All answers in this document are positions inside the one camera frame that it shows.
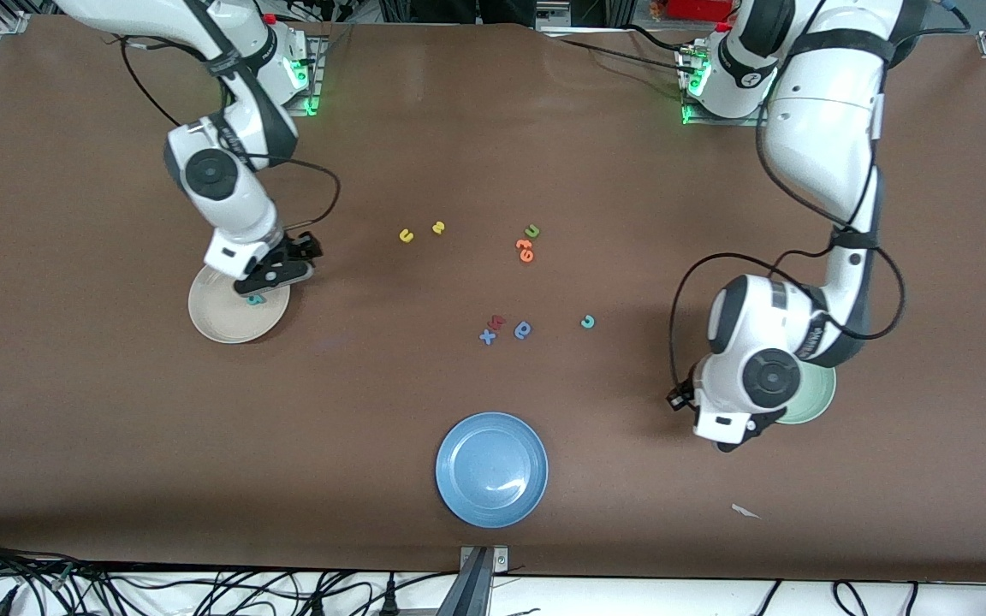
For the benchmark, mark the beige brown plate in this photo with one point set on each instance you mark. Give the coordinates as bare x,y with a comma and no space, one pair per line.
219,316

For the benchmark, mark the green plate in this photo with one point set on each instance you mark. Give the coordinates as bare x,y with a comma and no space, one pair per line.
814,398

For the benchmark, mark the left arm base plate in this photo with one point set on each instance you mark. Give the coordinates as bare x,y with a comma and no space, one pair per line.
715,121

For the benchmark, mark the red box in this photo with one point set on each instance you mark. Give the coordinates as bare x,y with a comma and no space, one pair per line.
698,8

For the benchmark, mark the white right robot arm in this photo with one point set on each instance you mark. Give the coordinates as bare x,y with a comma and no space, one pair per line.
228,197

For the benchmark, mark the black power plug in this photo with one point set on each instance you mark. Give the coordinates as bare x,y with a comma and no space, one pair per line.
389,603
317,609

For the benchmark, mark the blue letter a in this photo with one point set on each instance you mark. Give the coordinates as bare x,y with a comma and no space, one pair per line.
523,329

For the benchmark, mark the white paper scrap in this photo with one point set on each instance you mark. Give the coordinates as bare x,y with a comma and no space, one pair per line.
745,511

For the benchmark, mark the blue plate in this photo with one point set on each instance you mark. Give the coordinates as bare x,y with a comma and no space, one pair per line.
491,470

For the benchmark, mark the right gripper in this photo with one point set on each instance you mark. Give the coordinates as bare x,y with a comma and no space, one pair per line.
295,249

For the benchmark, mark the orange letter e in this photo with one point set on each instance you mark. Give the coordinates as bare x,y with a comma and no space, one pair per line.
525,250

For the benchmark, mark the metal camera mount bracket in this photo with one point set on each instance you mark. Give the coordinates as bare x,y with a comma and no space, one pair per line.
480,582

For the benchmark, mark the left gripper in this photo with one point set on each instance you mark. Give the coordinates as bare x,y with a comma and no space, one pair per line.
680,399

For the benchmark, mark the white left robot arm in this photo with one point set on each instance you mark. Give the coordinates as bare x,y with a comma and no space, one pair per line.
827,128

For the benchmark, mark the brown table cover sheet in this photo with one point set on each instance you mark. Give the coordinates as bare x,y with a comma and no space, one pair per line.
116,428

